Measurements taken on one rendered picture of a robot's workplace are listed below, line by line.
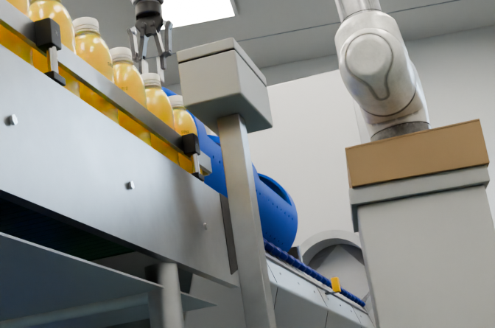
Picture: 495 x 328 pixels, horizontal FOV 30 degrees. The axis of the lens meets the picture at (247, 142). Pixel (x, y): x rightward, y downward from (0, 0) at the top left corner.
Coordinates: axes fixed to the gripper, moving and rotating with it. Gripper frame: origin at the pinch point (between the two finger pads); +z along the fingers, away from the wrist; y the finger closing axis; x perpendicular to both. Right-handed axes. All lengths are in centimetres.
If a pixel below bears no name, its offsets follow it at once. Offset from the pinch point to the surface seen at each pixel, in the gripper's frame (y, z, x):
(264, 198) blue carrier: -28.5, 40.9, 2.6
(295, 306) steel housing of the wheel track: -29, 67, -17
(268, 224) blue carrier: -27, 46, -6
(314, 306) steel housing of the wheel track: -30, 65, -39
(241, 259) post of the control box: -44, 69, 83
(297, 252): -20, 43, -72
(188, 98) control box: -39, 43, 91
